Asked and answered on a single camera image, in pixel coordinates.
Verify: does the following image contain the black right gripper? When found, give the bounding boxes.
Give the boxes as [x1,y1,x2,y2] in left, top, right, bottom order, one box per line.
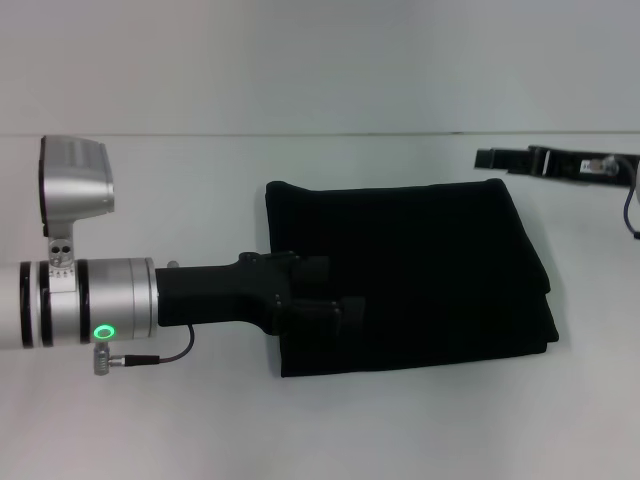
[472,143,637,187]

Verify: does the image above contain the arm gripper cable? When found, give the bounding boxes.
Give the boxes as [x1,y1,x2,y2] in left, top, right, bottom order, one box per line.
[91,323,197,377]
[621,158,640,242]

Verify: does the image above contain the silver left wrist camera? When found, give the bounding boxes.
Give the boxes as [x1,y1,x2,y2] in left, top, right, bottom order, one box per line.
[39,134,117,267]

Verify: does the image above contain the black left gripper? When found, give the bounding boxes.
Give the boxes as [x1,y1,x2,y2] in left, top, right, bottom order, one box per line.
[154,250,367,337]

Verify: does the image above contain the left arm gripper cable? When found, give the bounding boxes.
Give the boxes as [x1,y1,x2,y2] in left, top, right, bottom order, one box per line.
[91,323,197,377]

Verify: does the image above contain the right arm gripper cable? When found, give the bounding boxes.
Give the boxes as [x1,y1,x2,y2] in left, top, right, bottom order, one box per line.
[621,158,640,242]

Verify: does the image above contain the black t-shirt with FREE print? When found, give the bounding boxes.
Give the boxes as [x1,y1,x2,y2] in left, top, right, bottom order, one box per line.
[263,177,560,380]

